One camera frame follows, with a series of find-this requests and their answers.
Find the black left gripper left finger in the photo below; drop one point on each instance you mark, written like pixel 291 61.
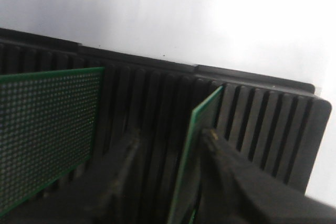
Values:
pixel 112 190

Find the green perforated board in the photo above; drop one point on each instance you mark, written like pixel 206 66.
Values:
pixel 48 127
pixel 187 186

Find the black slotted board rack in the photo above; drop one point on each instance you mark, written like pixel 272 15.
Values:
pixel 274 123

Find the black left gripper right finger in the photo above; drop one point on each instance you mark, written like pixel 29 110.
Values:
pixel 237 191

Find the green perforated board front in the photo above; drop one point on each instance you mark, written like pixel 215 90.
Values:
pixel 187 186

